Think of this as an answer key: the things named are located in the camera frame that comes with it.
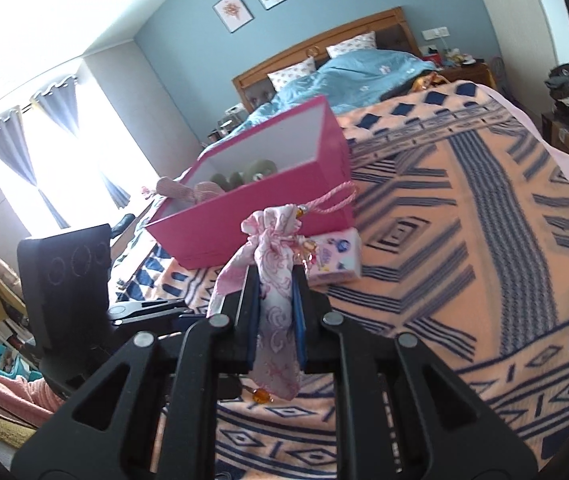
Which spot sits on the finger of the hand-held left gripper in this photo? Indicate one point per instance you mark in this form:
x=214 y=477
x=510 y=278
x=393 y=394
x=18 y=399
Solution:
x=149 y=304
x=154 y=321

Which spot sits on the wooden nightstand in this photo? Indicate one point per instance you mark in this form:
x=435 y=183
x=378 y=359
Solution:
x=474 y=72

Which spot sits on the green frog plush toy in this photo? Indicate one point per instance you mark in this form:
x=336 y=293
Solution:
x=259 y=167

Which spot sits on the pink flower wall picture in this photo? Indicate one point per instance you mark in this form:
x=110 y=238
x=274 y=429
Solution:
x=233 y=11

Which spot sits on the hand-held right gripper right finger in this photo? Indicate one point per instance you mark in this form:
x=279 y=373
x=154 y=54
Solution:
x=299 y=320

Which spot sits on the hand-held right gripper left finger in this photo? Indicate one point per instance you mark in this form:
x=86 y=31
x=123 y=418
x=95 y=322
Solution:
x=253 y=320

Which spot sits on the cluttered bedside table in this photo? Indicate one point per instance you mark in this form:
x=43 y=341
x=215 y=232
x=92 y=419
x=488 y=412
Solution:
x=227 y=122

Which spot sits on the orange patterned blanket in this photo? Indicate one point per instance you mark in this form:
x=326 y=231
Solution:
x=464 y=210

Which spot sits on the pink knitted rabbit plush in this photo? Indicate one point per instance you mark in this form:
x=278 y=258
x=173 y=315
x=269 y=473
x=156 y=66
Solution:
x=204 y=191

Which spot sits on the pink cardboard box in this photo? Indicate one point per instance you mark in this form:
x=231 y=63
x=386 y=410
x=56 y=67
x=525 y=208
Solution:
x=274 y=210

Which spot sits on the wooden bed headboard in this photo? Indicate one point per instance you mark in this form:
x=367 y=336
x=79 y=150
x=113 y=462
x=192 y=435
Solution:
x=314 y=42

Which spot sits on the white wall socket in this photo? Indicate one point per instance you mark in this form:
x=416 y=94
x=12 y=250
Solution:
x=436 y=33

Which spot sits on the beige built-in cupboard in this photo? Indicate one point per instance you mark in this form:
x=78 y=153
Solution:
x=154 y=95

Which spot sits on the dark blue folded cloth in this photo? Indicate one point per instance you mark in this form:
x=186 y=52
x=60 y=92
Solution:
x=123 y=224

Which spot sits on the teal plastic basket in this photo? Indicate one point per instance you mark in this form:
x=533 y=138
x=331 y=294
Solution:
x=12 y=362

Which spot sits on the pink tissue pack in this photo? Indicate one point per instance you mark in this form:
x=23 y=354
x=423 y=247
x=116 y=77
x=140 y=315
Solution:
x=339 y=255

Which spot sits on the tall beige wardrobe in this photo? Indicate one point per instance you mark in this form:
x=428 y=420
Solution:
x=514 y=20

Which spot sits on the blue flowered duvet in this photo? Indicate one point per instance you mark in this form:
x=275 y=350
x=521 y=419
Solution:
x=364 y=70

